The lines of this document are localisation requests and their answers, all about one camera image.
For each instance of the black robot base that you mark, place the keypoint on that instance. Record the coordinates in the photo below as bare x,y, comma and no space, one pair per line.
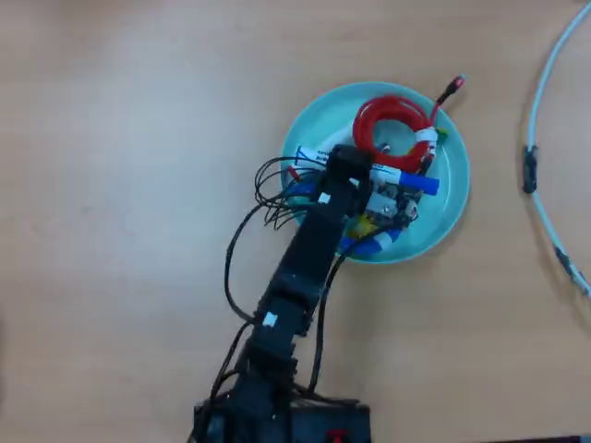
332,422

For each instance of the green tag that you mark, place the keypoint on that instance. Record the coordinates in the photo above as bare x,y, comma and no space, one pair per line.
442,136

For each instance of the yellow marker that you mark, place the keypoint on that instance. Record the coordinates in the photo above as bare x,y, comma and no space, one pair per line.
362,226

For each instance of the blue and white marker pen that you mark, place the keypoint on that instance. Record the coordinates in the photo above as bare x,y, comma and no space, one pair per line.
418,183

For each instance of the camera circuit board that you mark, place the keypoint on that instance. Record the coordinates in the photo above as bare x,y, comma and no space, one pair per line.
392,207

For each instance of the white marker with red cap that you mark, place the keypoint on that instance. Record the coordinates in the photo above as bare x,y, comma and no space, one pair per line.
294,171

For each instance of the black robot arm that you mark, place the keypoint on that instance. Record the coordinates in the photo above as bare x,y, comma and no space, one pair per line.
307,263

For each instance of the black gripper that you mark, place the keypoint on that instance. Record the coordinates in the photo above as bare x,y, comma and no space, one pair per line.
346,182

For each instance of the green bowl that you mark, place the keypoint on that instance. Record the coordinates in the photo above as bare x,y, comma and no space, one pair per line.
448,207

